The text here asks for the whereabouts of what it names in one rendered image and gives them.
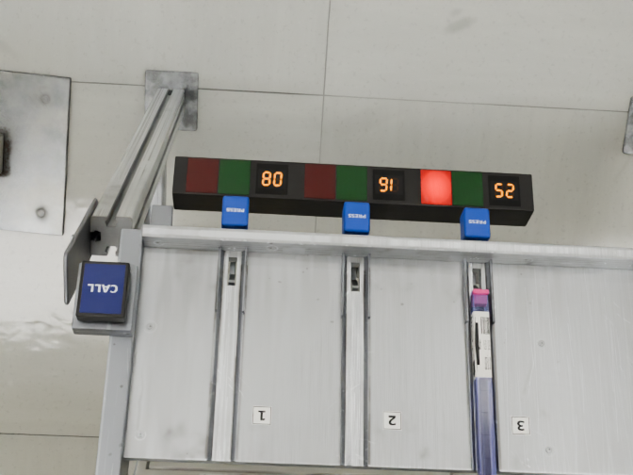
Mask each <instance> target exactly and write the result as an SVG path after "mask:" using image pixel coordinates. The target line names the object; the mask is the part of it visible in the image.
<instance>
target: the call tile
mask: <svg viewBox="0 0 633 475"><path fill-rule="evenodd" d="M85 263H87V264H107V265H126V267H125V276H124V286H123V294H122V312H121V313H120V314H101V313H79V309H80V302H81V294H82V286H83V278H84V270H85ZM130 271H131V268H130V264H129V263H123V262H104V261H82V267H81V274H80V282H79V289H78V297H77V306H76V313H75V315H76V318H77V320H91V321H113V322H125V319H126V309H127V300H128V290H129V281H130Z"/></svg>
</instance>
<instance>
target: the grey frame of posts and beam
mask: <svg viewBox="0 0 633 475"><path fill-rule="evenodd" d="M184 113H185V90H184V89H174V88H158V90H157V92H156V94H155V95H154V98H153V100H152V102H151V103H150V105H149V107H148V109H147V111H146V113H145V114H144V116H143V118H142V120H141V122H140V124H139V126H138V129H137V131H136V133H135V134H134V136H133V137H132V139H131V141H130V143H129V145H128V147H127V149H126V151H125V153H124V154H123V156H122V159H121V161H120V163H119V165H118V167H117V169H116V171H115V172H114V173H113V175H112V177H111V179H110V181H109V183H108V185H107V187H106V189H105V192H104V194H103V195H102V197H101V199H100V201H99V203H98V205H97V206H96V208H95V210H94V212H93V214H92V215H91V217H90V231H91V232H94V233H93V235H92V237H91V239H90V254H91V255H102V256H107V254H108V252H109V250H110V247H111V246H113V247H116V249H117V251H116V252H115V256H119V247H120V238H121V230H122V229H141V228H142V225H143V223H144V221H145V218H146V215H147V213H148V210H149V207H150V204H151V202H152V199H153V197H154V193H155V190H156V188H157V185H158V182H159V179H160V177H161V174H162V172H163V170H164V167H165V164H166V161H167V159H168V156H169V153H170V149H171V146H172V145H173V142H174V139H175V136H176V134H177V131H178V128H179V126H180V123H181V121H182V118H183V116H184Z"/></svg>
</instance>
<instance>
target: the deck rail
mask: <svg viewBox="0 0 633 475"><path fill-rule="evenodd" d="M143 248H144V246H143V240H142V229H122V230H121V238H120V247H119V256H118V262H123V263H129V264H130V265H133V266H138V272H139V276H138V295H139V286H140V275H141V266H142V256H143ZM138 295H137V304H136V314H135V324H134V333H133V336H109V344H108V353H107V362H106V371H105V388H104V396H103V405H102V414H101V423H100V432H99V441H98V450H97V458H96V468H95V475H128V468H129V461H124V459H123V451H124V441H125V432H126V421H127V412H128V402H129V392H130V383H131V373H132V363H133V353H134V344H135V333H136V324H137V314H138Z"/></svg>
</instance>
